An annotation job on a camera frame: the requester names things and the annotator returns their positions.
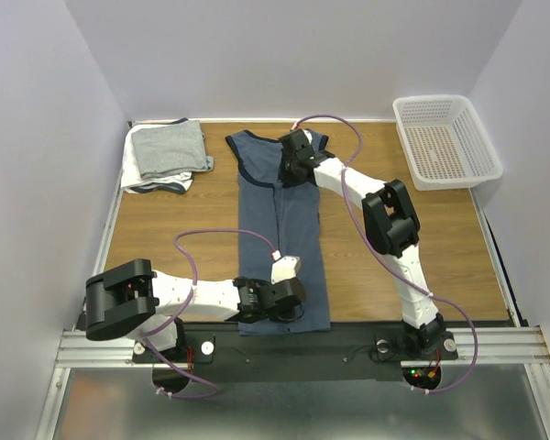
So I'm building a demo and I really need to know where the blue tank top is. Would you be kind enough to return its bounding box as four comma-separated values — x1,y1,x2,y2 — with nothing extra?
225,130,331,336

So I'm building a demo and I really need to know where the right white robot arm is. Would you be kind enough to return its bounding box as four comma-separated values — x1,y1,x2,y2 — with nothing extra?
278,128,446,358

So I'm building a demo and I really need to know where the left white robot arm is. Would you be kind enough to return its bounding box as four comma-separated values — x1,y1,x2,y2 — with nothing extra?
85,257,306,361

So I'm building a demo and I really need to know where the folded grey tank top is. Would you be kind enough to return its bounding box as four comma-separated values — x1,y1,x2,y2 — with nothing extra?
130,120,215,180

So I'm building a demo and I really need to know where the folded white tank top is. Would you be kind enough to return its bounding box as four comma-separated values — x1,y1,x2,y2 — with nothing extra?
121,125,193,194

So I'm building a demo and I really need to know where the white plastic basket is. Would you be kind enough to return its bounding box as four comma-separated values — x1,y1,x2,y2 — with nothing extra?
392,94,503,191

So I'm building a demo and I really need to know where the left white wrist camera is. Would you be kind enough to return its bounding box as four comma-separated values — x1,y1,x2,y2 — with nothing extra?
270,250,302,284

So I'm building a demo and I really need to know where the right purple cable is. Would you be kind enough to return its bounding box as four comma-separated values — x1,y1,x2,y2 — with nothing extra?
292,114,478,396

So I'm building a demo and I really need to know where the aluminium frame rail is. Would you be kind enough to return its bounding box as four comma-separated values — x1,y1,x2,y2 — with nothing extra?
55,331,151,369

